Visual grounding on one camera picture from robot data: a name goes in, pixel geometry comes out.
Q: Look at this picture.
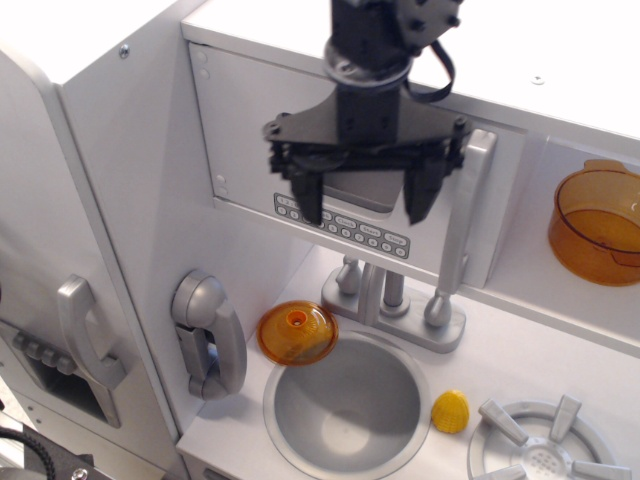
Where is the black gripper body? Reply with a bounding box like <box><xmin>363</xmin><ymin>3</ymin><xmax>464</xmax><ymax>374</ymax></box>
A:
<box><xmin>263</xmin><ymin>87</ymin><xmax>471</xmax><ymax>180</ymax></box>

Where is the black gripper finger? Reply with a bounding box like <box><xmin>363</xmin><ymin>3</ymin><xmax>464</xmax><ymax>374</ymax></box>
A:
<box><xmin>290</xmin><ymin>171</ymin><xmax>323</xmax><ymax>225</ymax></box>
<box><xmin>404</xmin><ymin>162</ymin><xmax>447</xmax><ymax>225</ymax></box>

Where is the white microwave door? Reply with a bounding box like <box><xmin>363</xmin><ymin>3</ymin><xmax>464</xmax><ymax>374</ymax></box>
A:
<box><xmin>188</xmin><ymin>42</ymin><xmax>529</xmax><ymax>290</ymax></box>

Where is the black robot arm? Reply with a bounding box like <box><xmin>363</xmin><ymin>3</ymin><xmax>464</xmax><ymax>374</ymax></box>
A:
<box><xmin>263</xmin><ymin>1</ymin><xmax>471</xmax><ymax>225</ymax></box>

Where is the grey toy faucet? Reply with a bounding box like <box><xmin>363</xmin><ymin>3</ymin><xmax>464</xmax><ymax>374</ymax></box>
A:
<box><xmin>321</xmin><ymin>256</ymin><xmax>466</xmax><ymax>354</ymax></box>

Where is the orange transparent pot lid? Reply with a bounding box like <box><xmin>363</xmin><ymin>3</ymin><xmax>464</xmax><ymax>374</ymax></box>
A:
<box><xmin>256</xmin><ymin>300</ymin><xmax>339</xmax><ymax>366</ymax></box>

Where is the orange transparent pot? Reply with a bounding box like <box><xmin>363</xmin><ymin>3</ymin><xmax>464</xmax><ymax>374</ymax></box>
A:
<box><xmin>548</xmin><ymin>160</ymin><xmax>639</xmax><ymax>287</ymax></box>

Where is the grey toy telephone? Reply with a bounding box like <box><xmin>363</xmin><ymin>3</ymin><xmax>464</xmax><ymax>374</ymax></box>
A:
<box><xmin>171</xmin><ymin>270</ymin><xmax>247</xmax><ymax>401</ymax></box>

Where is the white toy kitchen cabinet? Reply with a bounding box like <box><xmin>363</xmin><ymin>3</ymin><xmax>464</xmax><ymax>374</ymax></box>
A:
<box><xmin>1</xmin><ymin>1</ymin><xmax>639</xmax><ymax>479</ymax></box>

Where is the yellow toy corn piece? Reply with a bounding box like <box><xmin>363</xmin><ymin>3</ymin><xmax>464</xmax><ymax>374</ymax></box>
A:
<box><xmin>431</xmin><ymin>389</ymin><xmax>470</xmax><ymax>434</ymax></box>

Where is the grey round sink basin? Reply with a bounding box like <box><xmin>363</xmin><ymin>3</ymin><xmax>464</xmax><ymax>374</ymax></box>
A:
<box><xmin>263</xmin><ymin>332</ymin><xmax>432</xmax><ymax>479</ymax></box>

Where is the grey stove burner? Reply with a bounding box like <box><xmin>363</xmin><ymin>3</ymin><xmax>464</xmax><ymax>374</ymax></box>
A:
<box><xmin>467</xmin><ymin>395</ymin><xmax>633</xmax><ymax>479</ymax></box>

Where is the grey ice dispenser panel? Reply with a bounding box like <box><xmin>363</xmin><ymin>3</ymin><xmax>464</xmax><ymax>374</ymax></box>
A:
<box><xmin>1</xmin><ymin>321</ymin><xmax>121</xmax><ymax>428</ymax></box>

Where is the grey fridge door handle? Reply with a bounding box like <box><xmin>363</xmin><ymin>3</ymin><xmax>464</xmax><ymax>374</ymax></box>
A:
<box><xmin>56</xmin><ymin>274</ymin><xmax>126</xmax><ymax>390</ymax></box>

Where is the black braided cable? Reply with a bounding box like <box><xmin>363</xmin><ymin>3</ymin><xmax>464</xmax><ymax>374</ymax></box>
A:
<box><xmin>0</xmin><ymin>427</ymin><xmax>56</xmax><ymax>480</ymax></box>

